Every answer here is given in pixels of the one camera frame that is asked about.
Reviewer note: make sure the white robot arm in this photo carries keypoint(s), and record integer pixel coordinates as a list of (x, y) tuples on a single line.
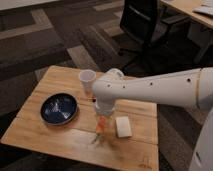
[(189, 88)]

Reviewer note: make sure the dark blue bowl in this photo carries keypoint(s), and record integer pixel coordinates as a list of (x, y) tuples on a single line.
[(59, 109)]

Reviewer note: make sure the white paper cup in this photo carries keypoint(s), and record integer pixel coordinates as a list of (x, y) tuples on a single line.
[(87, 78)]

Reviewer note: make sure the black office chair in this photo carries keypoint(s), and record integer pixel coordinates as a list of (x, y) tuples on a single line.
[(141, 23)]

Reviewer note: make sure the white sponge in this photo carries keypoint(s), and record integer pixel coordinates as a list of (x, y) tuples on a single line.
[(123, 127)]

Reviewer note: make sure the light wooden desk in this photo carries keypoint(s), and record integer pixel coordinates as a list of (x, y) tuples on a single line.
[(187, 7)]

